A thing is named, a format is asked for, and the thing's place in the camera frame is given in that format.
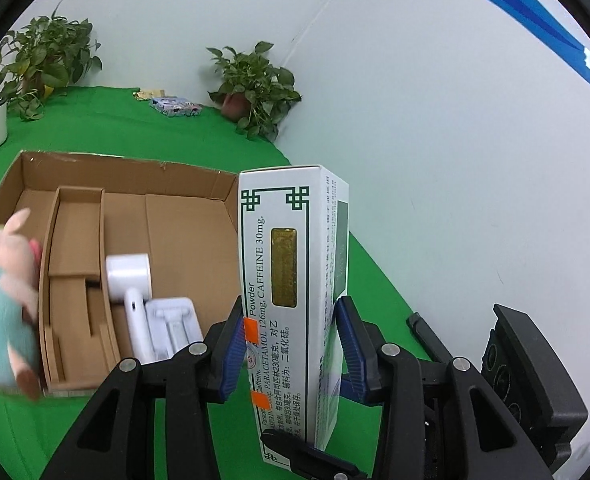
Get small potted green plant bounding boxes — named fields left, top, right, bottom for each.
left=206, top=41, right=303, bottom=143

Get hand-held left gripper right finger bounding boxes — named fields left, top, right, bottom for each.
left=336, top=296, right=551, bottom=480

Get white plastic tray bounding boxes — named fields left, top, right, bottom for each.
left=145, top=297, right=205, bottom=361

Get large potted green plant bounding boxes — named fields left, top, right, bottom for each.
left=0, top=0, right=103, bottom=122

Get blue wall decal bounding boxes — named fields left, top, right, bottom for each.
left=355, top=0, right=590, bottom=106

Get white medicine box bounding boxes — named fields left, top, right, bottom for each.
left=237, top=164, right=350, bottom=468

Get green table cloth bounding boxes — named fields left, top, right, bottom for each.
left=0, top=85, right=426, bottom=480

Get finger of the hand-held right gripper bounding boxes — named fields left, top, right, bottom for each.
left=260, top=432, right=368, bottom=480
left=339, top=374, right=363, bottom=402

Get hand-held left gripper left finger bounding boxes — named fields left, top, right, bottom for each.
left=40, top=296, right=248, bottom=480

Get white hair dryer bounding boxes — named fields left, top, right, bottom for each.
left=105, top=253, right=157, bottom=365

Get black bar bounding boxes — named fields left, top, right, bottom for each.
left=406, top=312, right=453, bottom=363

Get colourful patterned packet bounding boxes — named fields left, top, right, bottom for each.
left=149, top=96, right=205, bottom=118

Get blue and pink plush toy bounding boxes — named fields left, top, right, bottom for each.
left=0, top=208, right=43, bottom=401

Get large printed cardboard box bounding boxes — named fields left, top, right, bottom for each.
left=0, top=150, right=243, bottom=396

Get small plain cardboard box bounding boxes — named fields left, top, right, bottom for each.
left=39, top=186, right=126, bottom=391

